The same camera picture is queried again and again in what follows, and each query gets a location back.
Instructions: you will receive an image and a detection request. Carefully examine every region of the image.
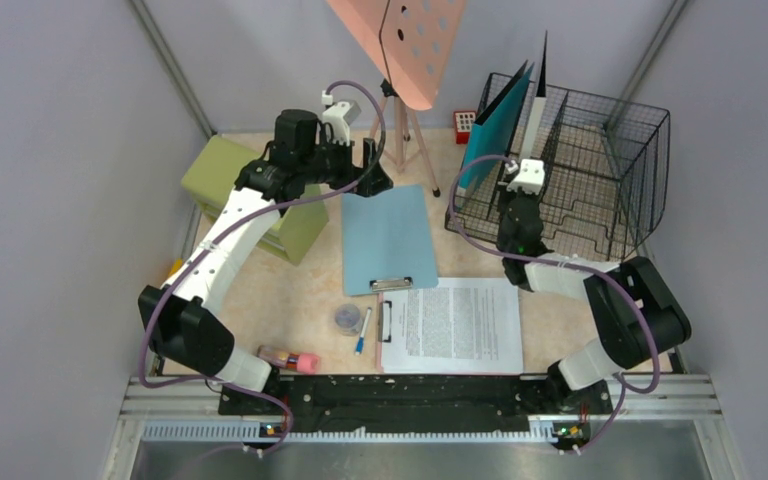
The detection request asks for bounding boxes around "green metal drawer box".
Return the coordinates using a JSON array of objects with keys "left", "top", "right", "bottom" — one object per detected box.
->
[{"left": 181, "top": 135, "right": 329, "bottom": 266}]

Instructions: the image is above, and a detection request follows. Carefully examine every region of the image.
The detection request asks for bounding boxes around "grey white file folder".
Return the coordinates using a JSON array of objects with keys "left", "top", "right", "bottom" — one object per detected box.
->
[{"left": 520, "top": 31, "right": 548, "bottom": 159}]

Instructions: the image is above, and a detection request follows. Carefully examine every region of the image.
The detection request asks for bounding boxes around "red white small box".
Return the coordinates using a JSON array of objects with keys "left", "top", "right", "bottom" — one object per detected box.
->
[{"left": 453, "top": 110, "right": 476, "bottom": 145}]

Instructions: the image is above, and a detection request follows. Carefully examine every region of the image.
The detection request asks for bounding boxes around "teal file folder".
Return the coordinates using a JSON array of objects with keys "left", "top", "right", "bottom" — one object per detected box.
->
[{"left": 461, "top": 60, "right": 533, "bottom": 168}]

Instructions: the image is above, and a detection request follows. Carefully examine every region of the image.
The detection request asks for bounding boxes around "black wire mesh file rack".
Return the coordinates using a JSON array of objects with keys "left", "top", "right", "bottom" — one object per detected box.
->
[{"left": 455, "top": 81, "right": 671, "bottom": 260}]

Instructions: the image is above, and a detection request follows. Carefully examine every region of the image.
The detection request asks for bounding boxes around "pink clipboard with papers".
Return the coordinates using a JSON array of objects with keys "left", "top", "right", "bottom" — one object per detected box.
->
[{"left": 377, "top": 278, "right": 525, "bottom": 375}]

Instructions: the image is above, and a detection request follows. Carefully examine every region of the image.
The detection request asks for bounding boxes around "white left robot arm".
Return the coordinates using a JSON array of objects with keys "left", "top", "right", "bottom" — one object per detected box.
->
[{"left": 138, "top": 100, "right": 392, "bottom": 414}]

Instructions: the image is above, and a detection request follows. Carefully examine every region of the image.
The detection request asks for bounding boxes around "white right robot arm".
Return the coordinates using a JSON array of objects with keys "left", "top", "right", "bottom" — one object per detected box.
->
[{"left": 495, "top": 192, "right": 692, "bottom": 412}]

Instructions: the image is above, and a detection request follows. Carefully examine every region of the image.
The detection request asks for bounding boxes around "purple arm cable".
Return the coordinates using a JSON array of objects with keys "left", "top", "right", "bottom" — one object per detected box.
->
[
  {"left": 137, "top": 80, "right": 388, "bottom": 458},
  {"left": 447, "top": 154, "right": 662, "bottom": 455}
]

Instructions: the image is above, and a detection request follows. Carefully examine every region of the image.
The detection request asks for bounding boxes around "blue white marker pen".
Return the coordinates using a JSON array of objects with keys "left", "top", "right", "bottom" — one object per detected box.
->
[{"left": 354, "top": 307, "right": 373, "bottom": 356}]

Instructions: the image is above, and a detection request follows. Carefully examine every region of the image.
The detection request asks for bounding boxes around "pink capped tube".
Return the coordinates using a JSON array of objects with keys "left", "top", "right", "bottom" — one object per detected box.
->
[{"left": 257, "top": 345, "right": 321, "bottom": 375}]

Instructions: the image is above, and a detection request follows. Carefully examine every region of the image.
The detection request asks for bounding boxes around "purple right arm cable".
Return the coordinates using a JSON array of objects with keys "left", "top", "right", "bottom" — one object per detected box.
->
[{"left": 447, "top": 154, "right": 662, "bottom": 455}]

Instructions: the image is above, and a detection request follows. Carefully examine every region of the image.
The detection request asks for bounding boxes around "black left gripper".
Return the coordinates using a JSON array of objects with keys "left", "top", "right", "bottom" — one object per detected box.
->
[{"left": 299, "top": 130, "right": 392, "bottom": 197}]

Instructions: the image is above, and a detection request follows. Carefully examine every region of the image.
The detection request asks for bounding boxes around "light blue clipboard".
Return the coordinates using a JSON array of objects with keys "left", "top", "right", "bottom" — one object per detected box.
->
[{"left": 341, "top": 185, "right": 439, "bottom": 296}]

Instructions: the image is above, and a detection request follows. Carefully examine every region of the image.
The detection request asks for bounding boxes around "pink perforated board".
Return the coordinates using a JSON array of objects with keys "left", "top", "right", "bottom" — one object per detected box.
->
[{"left": 328, "top": 0, "right": 466, "bottom": 111}]

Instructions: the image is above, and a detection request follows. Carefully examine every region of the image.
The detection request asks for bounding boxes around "clear jar of paperclips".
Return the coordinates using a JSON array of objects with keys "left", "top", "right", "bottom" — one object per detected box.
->
[{"left": 334, "top": 304, "right": 363, "bottom": 336}]

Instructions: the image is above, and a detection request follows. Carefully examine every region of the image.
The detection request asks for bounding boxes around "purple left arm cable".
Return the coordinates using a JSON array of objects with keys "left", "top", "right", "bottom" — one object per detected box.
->
[{"left": 137, "top": 80, "right": 388, "bottom": 458}]

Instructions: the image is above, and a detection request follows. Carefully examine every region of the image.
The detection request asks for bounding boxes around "yellow green toy block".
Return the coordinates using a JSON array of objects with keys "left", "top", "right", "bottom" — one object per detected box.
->
[{"left": 166, "top": 258, "right": 183, "bottom": 277}]

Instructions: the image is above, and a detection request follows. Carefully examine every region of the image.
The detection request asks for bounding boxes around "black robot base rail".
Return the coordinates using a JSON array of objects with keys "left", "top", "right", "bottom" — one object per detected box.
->
[{"left": 218, "top": 375, "right": 613, "bottom": 434}]

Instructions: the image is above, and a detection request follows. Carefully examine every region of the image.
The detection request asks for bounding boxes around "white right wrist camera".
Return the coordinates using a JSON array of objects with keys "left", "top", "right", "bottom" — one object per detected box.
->
[{"left": 505, "top": 159, "right": 546, "bottom": 195}]

